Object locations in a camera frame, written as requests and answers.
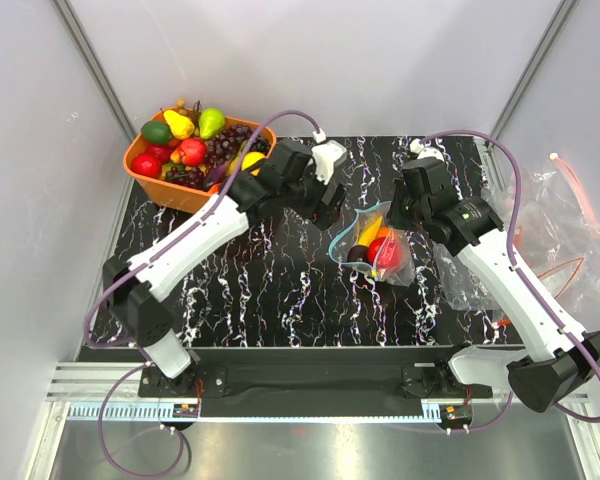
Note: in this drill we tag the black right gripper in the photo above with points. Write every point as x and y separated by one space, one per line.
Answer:
396 219

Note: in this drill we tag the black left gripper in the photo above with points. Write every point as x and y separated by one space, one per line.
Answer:
321 214

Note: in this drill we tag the clear blue zip top bag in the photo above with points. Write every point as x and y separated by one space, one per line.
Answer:
339 247

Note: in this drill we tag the red toy apple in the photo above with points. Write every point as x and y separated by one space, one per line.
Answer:
146 165
192 152
385 253

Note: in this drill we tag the yellow toy banana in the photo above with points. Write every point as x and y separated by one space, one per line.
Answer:
370 231

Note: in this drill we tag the dark purple toy plum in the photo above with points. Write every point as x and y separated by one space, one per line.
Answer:
358 254

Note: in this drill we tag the orange toy orange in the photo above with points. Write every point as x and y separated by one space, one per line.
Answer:
383 232

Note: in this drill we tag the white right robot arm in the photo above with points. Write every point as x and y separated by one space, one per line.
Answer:
558 355

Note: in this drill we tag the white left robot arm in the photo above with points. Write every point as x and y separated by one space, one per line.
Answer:
136 289

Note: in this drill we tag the yellow toy lemon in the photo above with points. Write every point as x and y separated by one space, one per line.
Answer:
252 161

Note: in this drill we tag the dark toy blackberry cluster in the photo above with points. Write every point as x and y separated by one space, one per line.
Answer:
260 145

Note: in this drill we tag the purple toy eggplant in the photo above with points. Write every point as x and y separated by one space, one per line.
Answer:
216 174

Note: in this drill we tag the purple toy grape bunch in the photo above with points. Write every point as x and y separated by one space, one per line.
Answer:
225 145

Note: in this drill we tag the green toy pear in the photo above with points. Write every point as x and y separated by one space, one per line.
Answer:
210 122

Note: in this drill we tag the black marble pattern mat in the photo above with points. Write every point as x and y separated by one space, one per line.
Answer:
276 285

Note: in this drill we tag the yellow toy pear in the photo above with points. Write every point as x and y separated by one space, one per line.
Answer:
181 126

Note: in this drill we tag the orange plastic fruit basket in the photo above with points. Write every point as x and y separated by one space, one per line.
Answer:
175 196

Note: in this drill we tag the green toy lime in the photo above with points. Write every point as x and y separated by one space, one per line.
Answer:
156 132

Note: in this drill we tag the pile of spare plastic bags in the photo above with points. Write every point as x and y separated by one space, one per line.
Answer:
557 234

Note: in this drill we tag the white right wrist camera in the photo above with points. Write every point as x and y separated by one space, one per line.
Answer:
420 151

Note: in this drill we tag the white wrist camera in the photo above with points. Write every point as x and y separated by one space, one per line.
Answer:
420 151
328 156

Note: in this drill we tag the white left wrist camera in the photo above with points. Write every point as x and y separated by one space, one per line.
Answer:
328 156

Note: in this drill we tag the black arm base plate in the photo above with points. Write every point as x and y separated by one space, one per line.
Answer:
415 372

